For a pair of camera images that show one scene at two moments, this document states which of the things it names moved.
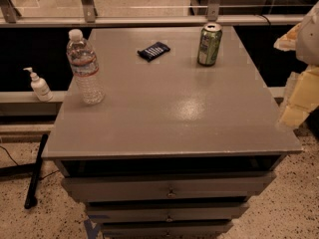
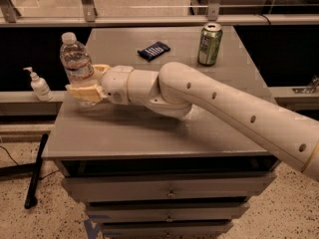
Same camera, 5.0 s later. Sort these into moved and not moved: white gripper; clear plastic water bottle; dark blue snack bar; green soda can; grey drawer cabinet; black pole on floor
Moved: clear plastic water bottle; white gripper
Not moved: dark blue snack bar; grey drawer cabinet; black pole on floor; green soda can
